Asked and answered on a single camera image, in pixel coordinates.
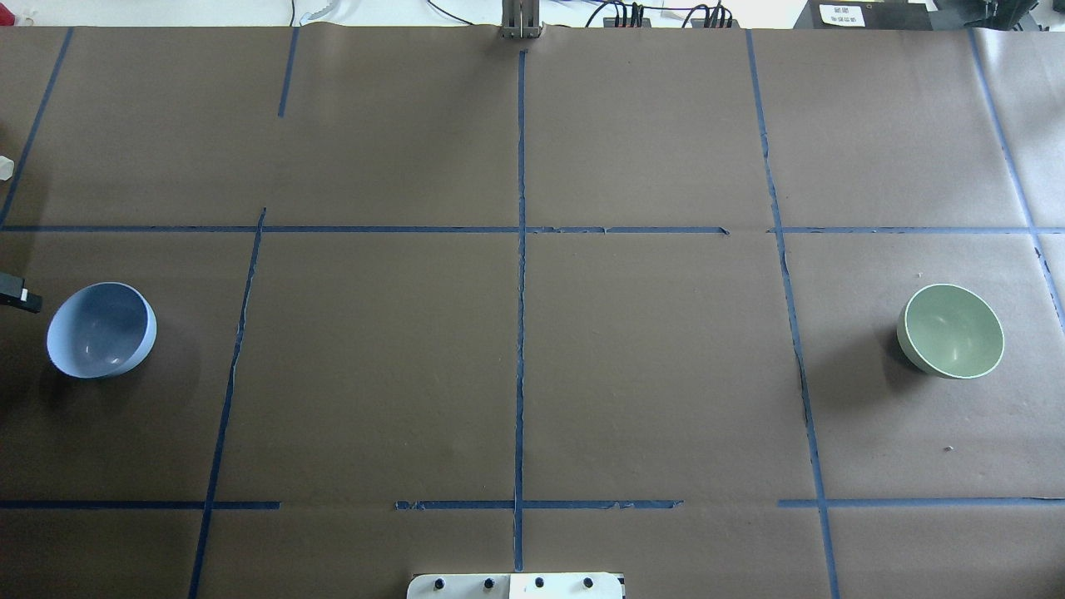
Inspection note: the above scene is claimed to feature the green bowl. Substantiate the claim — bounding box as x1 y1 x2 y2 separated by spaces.
895 284 1005 381

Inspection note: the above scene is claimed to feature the black power adapter box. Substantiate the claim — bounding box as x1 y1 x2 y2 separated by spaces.
792 1 933 31

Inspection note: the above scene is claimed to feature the blue bowl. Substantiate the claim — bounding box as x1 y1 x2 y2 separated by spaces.
46 281 157 379

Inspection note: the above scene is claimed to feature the white pedestal column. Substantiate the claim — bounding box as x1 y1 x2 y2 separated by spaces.
406 572 627 598

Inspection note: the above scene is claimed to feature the aluminium frame post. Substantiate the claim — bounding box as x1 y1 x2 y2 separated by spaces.
501 0 543 39

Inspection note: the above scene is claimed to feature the orange black connector block far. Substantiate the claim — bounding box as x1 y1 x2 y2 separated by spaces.
592 1 653 29

